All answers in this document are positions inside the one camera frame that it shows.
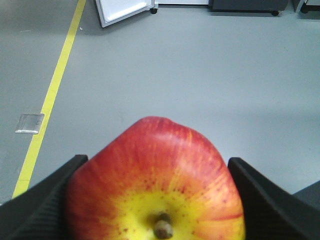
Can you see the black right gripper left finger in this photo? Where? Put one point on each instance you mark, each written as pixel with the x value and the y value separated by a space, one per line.
pixel 38 213

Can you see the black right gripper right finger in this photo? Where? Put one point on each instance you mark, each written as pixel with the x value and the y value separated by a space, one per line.
pixel 270 212

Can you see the red yellow apple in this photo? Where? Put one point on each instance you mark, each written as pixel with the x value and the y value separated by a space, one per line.
pixel 153 169

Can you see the fridge body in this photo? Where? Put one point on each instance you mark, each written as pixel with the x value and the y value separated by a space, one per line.
pixel 247 6

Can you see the open white fridge door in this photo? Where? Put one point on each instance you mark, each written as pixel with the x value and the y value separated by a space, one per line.
pixel 113 11

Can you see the yellow floor tape line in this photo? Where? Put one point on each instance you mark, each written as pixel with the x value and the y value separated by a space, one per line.
pixel 28 166

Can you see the dark grey cabinet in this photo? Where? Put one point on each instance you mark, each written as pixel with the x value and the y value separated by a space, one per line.
pixel 310 195

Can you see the silver floor plate near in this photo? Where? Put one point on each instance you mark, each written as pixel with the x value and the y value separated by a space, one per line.
pixel 29 123

